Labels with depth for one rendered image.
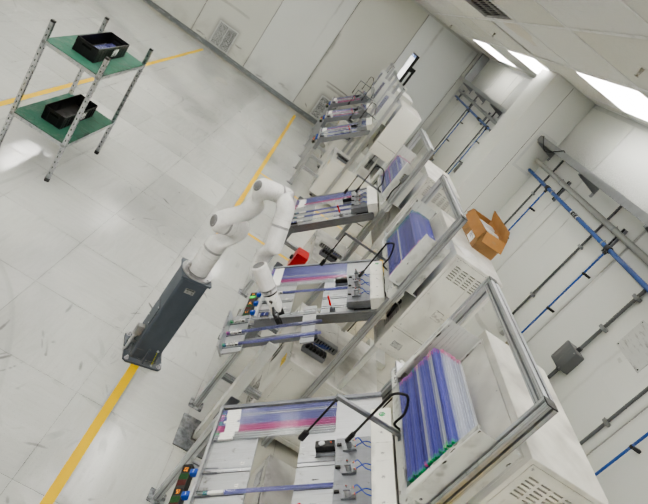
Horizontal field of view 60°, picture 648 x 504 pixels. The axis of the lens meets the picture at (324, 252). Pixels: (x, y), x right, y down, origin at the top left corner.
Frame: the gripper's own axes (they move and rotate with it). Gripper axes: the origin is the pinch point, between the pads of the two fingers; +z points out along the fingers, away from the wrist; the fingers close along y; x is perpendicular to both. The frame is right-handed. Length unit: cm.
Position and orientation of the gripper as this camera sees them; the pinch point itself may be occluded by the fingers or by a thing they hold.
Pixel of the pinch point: (280, 317)
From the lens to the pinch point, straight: 289.6
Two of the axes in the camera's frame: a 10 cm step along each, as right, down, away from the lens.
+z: 3.1, 8.7, 3.9
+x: -9.5, 2.6, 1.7
